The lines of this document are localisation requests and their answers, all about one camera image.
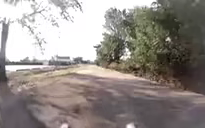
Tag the brown dirt path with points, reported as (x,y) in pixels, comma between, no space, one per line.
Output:
(110,96)

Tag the building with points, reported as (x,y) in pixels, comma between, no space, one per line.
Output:
(60,60)

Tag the row of trees and bushes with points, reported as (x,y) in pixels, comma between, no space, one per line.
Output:
(156,40)

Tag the robot's own part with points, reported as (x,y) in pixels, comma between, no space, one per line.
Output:
(64,125)
(130,125)

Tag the dry leaf-strewn verge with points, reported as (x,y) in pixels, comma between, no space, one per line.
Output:
(26,78)

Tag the distant tree line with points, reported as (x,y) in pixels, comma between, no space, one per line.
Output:
(23,61)

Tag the pale water surface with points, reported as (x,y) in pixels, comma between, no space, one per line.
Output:
(20,67)

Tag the thin-trunked tree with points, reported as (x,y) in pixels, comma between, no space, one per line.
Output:
(2,56)

